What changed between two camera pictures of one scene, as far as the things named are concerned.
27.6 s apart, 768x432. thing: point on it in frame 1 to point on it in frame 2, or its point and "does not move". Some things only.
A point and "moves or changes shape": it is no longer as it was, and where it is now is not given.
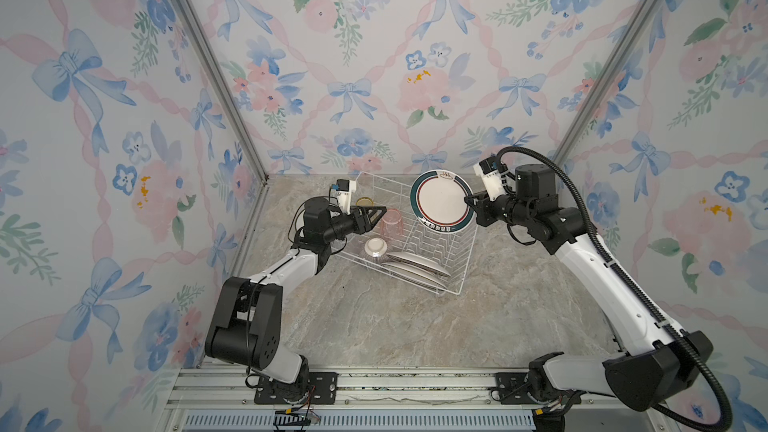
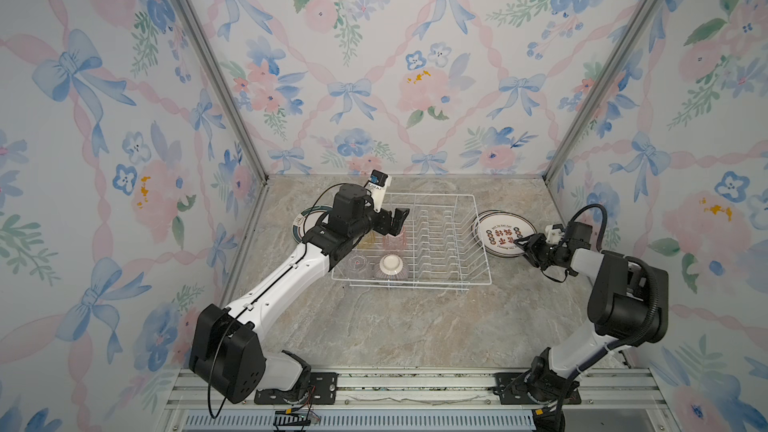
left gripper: x=361 y=227 to x=396 y=221
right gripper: x=480 y=203 to x=532 y=244
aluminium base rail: x=204 y=399 does not move
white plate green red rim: x=438 y=201 moves or changes shape
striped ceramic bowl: x=375 y=246 to x=391 y=264
